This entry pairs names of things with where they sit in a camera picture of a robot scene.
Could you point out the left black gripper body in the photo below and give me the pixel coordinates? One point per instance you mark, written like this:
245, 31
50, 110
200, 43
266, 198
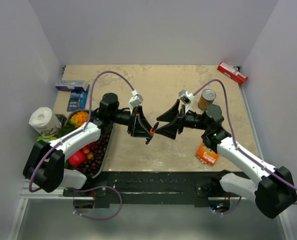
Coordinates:
121, 117

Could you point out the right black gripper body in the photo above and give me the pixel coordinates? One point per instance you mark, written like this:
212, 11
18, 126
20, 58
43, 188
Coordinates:
194, 121

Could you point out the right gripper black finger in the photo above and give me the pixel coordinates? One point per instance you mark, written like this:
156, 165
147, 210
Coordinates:
170, 114
170, 130

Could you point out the orange black padlock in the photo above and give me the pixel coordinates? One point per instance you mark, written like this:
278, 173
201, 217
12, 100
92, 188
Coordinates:
152, 132

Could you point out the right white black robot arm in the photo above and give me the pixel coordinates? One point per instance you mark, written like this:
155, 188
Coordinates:
270, 188

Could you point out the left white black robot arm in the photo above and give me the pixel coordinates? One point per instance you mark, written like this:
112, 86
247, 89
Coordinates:
45, 166

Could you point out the tin can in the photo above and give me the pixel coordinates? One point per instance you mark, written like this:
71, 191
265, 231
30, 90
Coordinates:
207, 97

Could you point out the orange flower pineapple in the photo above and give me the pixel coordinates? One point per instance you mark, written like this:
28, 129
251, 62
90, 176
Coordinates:
76, 120

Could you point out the blue blister pack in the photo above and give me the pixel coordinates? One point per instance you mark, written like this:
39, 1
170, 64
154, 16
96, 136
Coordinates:
77, 100

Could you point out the grey fruit tray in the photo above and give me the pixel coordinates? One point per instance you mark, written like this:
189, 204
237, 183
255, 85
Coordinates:
90, 159

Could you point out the orange blister pack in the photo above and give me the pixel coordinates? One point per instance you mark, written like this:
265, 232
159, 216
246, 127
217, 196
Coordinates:
206, 155

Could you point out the blue white box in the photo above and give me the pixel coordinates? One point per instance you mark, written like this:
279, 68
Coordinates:
71, 85

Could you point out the small peach fruits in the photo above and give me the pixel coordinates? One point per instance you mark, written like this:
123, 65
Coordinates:
88, 152

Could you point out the red cardboard box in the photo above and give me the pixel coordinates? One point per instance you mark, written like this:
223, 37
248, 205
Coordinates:
232, 73

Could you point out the red apple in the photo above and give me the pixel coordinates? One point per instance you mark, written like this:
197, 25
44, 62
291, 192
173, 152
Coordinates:
77, 159

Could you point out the purple grapes bunch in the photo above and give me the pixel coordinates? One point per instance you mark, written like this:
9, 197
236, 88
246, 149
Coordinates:
91, 167

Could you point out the paper towel roll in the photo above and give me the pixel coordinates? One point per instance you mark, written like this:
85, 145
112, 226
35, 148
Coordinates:
45, 122

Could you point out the green box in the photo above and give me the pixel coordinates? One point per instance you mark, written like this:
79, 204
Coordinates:
46, 139

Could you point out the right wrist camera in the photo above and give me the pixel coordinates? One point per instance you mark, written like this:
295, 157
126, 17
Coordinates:
187, 98

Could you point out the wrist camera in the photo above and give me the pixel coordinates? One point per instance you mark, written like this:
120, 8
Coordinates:
187, 98
135, 101

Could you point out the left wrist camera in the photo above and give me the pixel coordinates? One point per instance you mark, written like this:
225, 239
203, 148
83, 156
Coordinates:
135, 101

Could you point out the aluminium rail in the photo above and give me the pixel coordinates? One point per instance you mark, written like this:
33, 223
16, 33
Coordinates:
57, 194

